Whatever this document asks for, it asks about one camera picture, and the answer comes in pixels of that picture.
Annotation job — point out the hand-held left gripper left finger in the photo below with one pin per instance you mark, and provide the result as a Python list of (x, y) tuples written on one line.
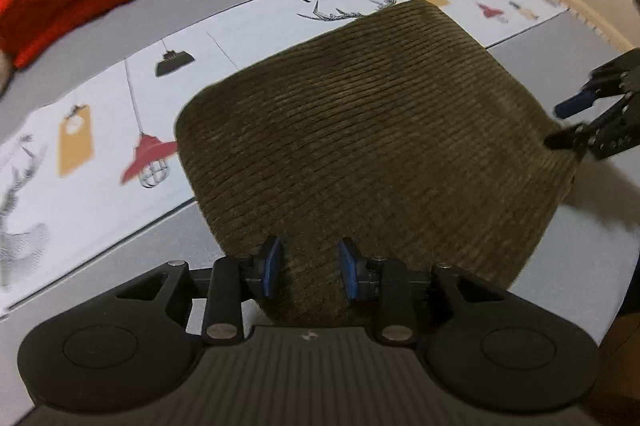
[(272, 263)]

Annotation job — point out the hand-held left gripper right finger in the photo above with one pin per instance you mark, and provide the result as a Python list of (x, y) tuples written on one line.
[(350, 266)]

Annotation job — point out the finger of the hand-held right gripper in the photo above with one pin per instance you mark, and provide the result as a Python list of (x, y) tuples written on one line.
[(575, 104), (567, 138)]

